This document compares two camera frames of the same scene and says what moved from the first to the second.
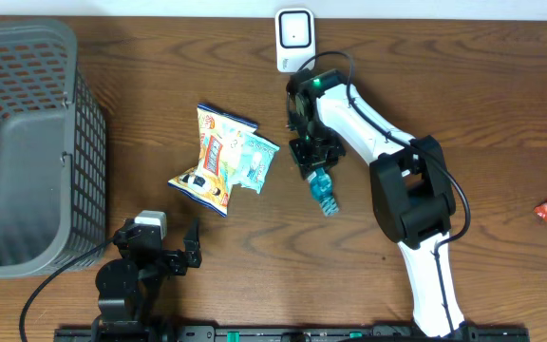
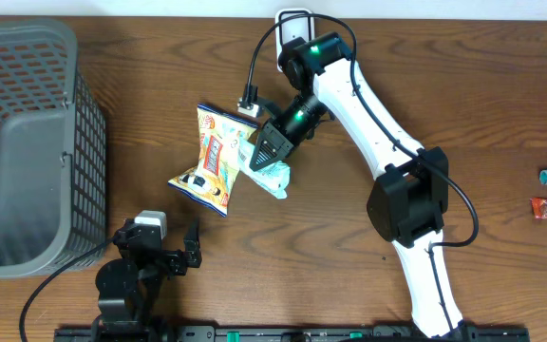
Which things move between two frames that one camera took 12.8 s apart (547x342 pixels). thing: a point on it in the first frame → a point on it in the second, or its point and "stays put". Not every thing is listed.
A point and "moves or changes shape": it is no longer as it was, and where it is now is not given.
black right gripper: (306, 162) → (280, 137)
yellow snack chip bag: (220, 137) stays put
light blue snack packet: (257, 158) moves or changes shape
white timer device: (295, 39) stays put
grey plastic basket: (37, 152) stays put
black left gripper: (176, 261) stays put
